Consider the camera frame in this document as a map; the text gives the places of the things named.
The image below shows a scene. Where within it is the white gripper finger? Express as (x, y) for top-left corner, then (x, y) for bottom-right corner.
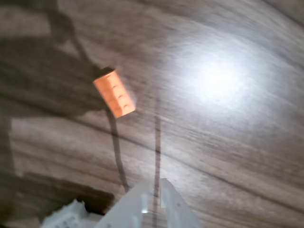
(94, 181), (155, 228)
(159, 177), (205, 228)

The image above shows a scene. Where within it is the orange lego block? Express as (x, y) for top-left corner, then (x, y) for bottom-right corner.
(92, 67), (136, 119)

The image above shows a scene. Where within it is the white lattice robot base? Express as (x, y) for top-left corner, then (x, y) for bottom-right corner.
(42, 199), (87, 228)

